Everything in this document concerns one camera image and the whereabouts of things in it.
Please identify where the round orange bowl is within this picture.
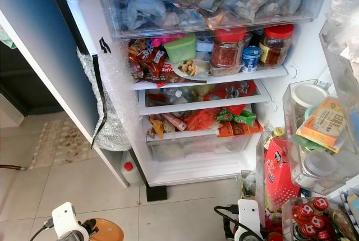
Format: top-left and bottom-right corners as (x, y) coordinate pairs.
(88, 217), (125, 241)

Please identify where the black fridge foot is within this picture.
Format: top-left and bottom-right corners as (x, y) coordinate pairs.
(145, 184), (168, 202)

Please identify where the white-edged glass fridge shelf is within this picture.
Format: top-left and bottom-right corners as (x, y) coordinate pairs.
(137, 82), (270, 117)
(132, 65), (288, 91)

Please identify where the white open fridge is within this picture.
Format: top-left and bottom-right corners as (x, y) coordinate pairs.
(0, 0), (359, 188)

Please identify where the white fridge door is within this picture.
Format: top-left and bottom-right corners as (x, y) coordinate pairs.
(255, 0), (359, 241)

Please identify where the clear fridge drawer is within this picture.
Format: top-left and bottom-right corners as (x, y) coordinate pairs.
(102, 0), (330, 40)

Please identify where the white jug with red cap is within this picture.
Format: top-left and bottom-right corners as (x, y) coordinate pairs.
(120, 151), (144, 186)

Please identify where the red printed carton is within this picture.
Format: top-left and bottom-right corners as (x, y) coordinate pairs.
(264, 137), (301, 212)

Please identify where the clear crisper drawer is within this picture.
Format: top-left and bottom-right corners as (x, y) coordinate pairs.
(145, 131), (256, 164)

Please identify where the pale patterned floor rug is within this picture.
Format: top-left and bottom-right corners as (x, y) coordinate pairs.
(27, 117), (102, 169)

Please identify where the orange flat packet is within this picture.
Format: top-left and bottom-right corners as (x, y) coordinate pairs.
(217, 120), (262, 137)

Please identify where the clear jar with grey lid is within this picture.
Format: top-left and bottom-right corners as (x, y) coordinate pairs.
(294, 150), (338, 194)

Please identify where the yellow-cap sauce bottle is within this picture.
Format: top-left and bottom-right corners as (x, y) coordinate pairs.
(264, 126), (287, 150)

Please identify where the green snack packet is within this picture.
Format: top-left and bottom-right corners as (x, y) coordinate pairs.
(215, 108), (257, 126)

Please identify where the red net bag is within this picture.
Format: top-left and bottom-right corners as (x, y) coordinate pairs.
(183, 109), (220, 132)

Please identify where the bubble wrap sheet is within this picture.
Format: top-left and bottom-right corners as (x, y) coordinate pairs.
(78, 48), (133, 152)

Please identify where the orange cracker box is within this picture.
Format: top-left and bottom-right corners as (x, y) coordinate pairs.
(297, 96), (346, 154)

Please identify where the dark cabinet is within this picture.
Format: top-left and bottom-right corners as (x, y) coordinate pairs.
(0, 28), (60, 116)

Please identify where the white-lid round container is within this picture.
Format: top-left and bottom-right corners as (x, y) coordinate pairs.
(294, 82), (329, 108)

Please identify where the blue white yogurt cup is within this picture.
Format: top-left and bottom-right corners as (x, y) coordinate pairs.
(241, 46), (261, 73)

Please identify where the red brown snack packet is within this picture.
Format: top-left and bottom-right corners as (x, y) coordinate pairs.
(127, 39), (172, 83)

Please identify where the large red-lid chili jar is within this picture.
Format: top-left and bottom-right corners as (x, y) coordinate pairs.
(210, 27), (248, 70)

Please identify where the green plastic container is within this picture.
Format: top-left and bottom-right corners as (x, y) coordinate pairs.
(163, 35), (197, 63)

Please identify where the small red-lid glass jar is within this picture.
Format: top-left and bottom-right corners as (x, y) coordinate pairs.
(259, 24), (296, 67)

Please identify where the green hanging cloth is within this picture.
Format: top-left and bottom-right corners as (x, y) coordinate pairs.
(0, 25), (17, 49)

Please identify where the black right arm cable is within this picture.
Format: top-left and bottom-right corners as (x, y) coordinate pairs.
(213, 205), (264, 241)

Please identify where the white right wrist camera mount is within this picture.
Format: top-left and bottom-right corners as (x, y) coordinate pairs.
(238, 199), (260, 241)

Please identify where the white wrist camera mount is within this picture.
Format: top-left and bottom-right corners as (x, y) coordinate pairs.
(238, 199), (260, 241)
(52, 202), (89, 241)

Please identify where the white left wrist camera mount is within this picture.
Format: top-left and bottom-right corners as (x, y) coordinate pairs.
(52, 202), (89, 241)

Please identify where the dark floor cable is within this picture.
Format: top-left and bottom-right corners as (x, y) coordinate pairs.
(0, 164), (26, 172)

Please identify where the black strap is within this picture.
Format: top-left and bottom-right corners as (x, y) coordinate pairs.
(90, 56), (109, 136)

